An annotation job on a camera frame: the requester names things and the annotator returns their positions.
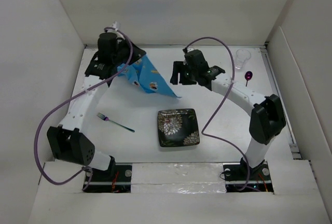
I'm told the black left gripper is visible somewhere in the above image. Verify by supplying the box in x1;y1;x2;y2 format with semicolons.
113;35;146;66

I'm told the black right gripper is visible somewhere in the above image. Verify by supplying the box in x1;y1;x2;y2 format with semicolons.
170;61;198;85

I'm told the blue patterned cloth napkin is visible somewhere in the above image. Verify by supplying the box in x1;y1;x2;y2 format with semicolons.
118;55;181;99

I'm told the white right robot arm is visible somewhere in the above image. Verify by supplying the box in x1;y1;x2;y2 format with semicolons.
170;49;286;179

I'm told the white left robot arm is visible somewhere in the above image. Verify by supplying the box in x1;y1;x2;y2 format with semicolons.
47;32;146;181

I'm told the black floral square plate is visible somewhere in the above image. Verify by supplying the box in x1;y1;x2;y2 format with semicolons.
157;108;200;148

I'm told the iridescent metal fork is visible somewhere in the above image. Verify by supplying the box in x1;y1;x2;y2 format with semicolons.
97;113;135;133

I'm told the purple metal spoon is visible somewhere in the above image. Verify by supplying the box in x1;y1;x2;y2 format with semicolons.
244;71;253;87

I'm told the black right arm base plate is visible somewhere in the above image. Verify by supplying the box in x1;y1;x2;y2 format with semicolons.
219;162;274;193

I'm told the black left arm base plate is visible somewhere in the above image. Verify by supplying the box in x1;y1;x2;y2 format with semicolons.
82;163;132;193

